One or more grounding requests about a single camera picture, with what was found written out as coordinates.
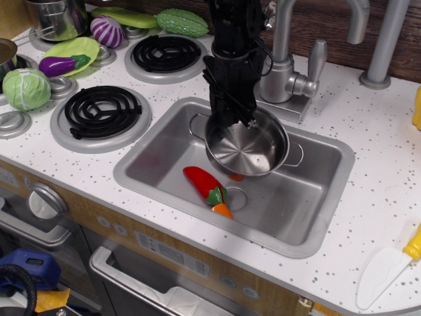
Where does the yellow toy at right edge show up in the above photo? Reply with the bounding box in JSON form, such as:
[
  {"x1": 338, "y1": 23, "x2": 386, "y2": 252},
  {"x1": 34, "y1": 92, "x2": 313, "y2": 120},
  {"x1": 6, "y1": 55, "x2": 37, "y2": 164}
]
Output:
[{"x1": 412, "y1": 87, "x2": 421, "y2": 130}]

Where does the green toy cabbage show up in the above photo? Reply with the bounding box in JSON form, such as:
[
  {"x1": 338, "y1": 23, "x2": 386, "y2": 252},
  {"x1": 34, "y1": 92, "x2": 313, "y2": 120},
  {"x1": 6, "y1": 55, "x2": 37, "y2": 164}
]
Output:
[{"x1": 2, "y1": 68, "x2": 51, "y2": 111}]

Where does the black stove burner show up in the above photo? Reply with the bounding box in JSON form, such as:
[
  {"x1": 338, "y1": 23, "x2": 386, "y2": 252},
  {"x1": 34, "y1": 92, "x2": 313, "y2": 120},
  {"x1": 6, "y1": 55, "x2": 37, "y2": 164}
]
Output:
[
  {"x1": 124, "y1": 34, "x2": 207, "y2": 85},
  {"x1": 50, "y1": 86, "x2": 152, "y2": 154}
]

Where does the red toy chili pepper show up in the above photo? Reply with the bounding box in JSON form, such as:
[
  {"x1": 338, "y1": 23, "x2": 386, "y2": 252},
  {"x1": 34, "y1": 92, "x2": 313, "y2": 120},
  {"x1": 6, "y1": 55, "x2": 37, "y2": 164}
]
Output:
[{"x1": 183, "y1": 166, "x2": 227, "y2": 205}]

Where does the black hose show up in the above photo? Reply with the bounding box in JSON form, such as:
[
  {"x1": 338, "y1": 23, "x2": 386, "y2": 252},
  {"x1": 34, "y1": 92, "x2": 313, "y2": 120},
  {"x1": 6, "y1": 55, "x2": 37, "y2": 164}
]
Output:
[{"x1": 0, "y1": 263, "x2": 39, "y2": 316}]

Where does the green toy bitter gourd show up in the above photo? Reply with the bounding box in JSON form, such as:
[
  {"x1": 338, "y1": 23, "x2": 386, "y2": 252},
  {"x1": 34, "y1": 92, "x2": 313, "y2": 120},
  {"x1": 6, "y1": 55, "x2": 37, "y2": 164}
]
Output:
[{"x1": 154, "y1": 9, "x2": 209, "y2": 38}]

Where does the orange toy carrot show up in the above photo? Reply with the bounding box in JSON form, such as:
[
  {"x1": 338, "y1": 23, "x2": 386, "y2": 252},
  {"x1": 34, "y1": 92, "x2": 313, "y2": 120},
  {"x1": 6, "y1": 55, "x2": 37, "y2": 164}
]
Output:
[{"x1": 211, "y1": 203, "x2": 234, "y2": 219}]

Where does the silver toy faucet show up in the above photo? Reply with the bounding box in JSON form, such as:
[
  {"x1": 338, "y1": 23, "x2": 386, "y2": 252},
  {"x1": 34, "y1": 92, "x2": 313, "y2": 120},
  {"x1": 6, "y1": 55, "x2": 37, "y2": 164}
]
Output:
[{"x1": 253, "y1": 0, "x2": 371, "y2": 124}]

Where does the rear black stove burner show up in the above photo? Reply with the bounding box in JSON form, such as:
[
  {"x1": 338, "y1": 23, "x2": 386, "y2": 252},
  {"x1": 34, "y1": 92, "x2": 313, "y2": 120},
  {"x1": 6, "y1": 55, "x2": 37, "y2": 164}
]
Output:
[{"x1": 124, "y1": 34, "x2": 207, "y2": 85}]

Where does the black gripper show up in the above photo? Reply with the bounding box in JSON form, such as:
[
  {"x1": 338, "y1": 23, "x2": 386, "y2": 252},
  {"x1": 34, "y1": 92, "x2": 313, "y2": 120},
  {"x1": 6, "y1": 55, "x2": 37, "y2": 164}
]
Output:
[{"x1": 203, "y1": 54, "x2": 263, "y2": 128}]

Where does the steel pot at left edge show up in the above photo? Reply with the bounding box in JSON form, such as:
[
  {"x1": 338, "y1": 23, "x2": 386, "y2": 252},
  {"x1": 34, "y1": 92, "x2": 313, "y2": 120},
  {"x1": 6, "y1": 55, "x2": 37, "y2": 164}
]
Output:
[{"x1": 0, "y1": 38, "x2": 18, "y2": 81}]

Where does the hanging silver spoon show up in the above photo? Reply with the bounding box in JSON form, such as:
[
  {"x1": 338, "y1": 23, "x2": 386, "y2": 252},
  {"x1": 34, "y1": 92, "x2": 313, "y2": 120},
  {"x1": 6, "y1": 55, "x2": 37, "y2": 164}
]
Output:
[{"x1": 263, "y1": 0, "x2": 277, "y2": 29}]

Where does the grey oven door handle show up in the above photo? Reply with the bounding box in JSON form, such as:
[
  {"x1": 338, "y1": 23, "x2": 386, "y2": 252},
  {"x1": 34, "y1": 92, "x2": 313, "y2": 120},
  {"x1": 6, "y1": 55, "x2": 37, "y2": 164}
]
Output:
[{"x1": 1, "y1": 197, "x2": 73, "y2": 251}]

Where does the grey oven knob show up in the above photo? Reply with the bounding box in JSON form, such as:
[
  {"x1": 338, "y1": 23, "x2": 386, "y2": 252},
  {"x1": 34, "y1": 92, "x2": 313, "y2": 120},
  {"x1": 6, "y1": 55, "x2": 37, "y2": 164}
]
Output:
[{"x1": 27, "y1": 182, "x2": 68, "y2": 220}]

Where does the grey stove dial rear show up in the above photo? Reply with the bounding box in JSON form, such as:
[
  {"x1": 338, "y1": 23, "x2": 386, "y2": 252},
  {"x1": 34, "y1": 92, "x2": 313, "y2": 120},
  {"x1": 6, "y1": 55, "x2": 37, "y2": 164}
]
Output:
[{"x1": 90, "y1": 45, "x2": 116, "y2": 68}]

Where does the grey stove dial middle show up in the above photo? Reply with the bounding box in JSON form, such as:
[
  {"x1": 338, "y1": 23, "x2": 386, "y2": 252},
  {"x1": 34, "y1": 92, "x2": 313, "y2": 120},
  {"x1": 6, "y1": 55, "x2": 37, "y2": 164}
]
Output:
[{"x1": 49, "y1": 76, "x2": 78, "y2": 100}]

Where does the grey support pole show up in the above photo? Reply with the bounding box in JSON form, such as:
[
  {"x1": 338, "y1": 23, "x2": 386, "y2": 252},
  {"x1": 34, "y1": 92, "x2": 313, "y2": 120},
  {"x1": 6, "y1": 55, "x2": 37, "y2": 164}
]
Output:
[{"x1": 359, "y1": 0, "x2": 410, "y2": 90}]

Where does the grey stove dial front left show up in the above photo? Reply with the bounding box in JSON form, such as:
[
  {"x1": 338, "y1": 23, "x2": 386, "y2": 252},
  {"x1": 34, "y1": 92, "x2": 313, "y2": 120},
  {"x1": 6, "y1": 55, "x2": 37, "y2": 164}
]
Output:
[{"x1": 1, "y1": 111, "x2": 32, "y2": 140}]

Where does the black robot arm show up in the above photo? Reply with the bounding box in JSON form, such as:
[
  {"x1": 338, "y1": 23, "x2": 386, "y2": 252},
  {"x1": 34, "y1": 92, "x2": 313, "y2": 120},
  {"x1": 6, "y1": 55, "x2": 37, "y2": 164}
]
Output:
[{"x1": 203, "y1": 1, "x2": 270, "y2": 128}]

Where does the front black stove burner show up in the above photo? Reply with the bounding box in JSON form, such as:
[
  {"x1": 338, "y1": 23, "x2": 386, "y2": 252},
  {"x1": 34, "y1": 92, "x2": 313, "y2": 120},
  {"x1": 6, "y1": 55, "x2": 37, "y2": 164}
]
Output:
[{"x1": 50, "y1": 86, "x2": 152, "y2": 154}]

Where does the grey dishwasher handle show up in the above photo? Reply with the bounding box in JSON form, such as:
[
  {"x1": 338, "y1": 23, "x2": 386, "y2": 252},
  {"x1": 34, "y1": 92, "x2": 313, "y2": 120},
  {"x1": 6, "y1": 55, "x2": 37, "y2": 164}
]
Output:
[{"x1": 89, "y1": 246, "x2": 231, "y2": 315}]

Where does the purple white toy onion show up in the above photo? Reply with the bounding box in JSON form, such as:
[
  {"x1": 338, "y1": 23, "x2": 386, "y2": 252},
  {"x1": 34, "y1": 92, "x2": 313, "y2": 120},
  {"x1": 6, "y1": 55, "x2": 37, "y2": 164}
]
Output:
[{"x1": 90, "y1": 15, "x2": 125, "y2": 48}]

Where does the light green toy plate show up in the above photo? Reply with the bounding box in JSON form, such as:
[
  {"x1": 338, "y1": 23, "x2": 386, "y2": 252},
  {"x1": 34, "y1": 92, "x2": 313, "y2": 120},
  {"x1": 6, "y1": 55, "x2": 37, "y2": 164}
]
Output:
[{"x1": 42, "y1": 37, "x2": 99, "y2": 76}]

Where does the grey stove dial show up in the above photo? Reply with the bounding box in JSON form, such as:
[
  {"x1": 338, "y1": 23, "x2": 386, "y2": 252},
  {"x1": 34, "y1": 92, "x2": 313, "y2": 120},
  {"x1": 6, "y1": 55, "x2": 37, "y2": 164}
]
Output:
[
  {"x1": 1, "y1": 111, "x2": 32, "y2": 140},
  {"x1": 90, "y1": 45, "x2": 116, "y2": 68},
  {"x1": 49, "y1": 76, "x2": 78, "y2": 100}
]

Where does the purple toy eggplant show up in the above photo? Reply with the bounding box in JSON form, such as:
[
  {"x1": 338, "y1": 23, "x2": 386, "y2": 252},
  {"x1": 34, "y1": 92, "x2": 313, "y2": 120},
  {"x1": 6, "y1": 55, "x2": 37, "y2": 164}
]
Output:
[{"x1": 39, "y1": 55, "x2": 91, "y2": 78}]

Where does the grey plastic sink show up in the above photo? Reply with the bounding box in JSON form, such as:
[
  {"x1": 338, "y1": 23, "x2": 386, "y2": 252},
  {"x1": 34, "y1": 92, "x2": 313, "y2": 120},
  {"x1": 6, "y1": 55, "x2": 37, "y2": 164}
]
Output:
[{"x1": 114, "y1": 97, "x2": 355, "y2": 258}]

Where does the white yellow toy knife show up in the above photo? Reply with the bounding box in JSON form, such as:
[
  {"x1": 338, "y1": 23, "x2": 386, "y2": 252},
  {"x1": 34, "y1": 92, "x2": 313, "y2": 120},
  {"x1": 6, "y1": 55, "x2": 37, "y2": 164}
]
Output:
[{"x1": 356, "y1": 225, "x2": 420, "y2": 310}]

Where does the green toy pea pod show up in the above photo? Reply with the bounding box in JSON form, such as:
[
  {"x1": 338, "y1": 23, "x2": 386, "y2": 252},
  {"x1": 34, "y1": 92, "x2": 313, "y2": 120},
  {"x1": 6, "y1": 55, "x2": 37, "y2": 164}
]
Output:
[{"x1": 91, "y1": 7, "x2": 159, "y2": 29}]

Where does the small steel pan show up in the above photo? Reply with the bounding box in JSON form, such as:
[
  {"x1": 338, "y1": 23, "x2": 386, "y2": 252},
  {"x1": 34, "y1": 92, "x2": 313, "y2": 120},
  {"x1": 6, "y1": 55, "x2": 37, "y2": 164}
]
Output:
[{"x1": 189, "y1": 107, "x2": 304, "y2": 181}]

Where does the tall steel pot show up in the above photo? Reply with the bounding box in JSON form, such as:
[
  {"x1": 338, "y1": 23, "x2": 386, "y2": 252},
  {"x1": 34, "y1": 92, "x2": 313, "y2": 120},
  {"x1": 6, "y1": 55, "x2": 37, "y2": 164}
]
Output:
[{"x1": 15, "y1": 0, "x2": 89, "y2": 45}]

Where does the blue object bottom left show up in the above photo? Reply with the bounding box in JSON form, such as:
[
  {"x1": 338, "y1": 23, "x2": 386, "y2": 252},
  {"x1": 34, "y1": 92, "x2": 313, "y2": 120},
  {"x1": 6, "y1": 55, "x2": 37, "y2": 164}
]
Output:
[{"x1": 1, "y1": 248, "x2": 61, "y2": 290}]

